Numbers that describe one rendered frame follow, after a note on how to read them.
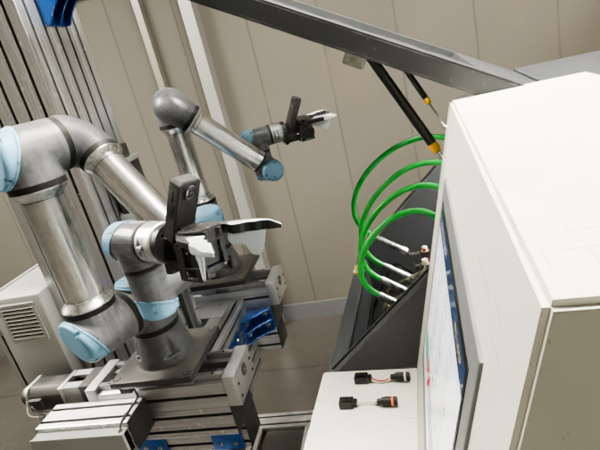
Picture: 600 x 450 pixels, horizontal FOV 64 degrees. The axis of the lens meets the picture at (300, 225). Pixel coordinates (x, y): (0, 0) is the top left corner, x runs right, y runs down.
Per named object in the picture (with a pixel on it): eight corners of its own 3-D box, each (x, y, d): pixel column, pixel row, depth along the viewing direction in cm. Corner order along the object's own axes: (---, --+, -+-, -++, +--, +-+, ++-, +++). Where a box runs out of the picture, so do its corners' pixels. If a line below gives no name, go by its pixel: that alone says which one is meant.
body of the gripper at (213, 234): (238, 267, 80) (190, 262, 87) (229, 217, 78) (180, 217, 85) (204, 284, 74) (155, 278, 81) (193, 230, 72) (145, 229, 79)
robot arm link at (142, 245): (164, 216, 87) (126, 228, 81) (180, 216, 85) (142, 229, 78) (173, 255, 89) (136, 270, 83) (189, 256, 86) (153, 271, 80)
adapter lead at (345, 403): (339, 410, 101) (337, 402, 100) (341, 403, 103) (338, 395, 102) (398, 408, 97) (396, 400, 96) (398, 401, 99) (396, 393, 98)
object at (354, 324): (364, 298, 180) (356, 260, 175) (376, 297, 178) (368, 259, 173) (341, 421, 124) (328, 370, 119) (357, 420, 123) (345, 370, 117)
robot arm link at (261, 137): (243, 153, 181) (237, 130, 179) (270, 145, 184) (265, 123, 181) (247, 155, 174) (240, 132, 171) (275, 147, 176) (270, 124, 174)
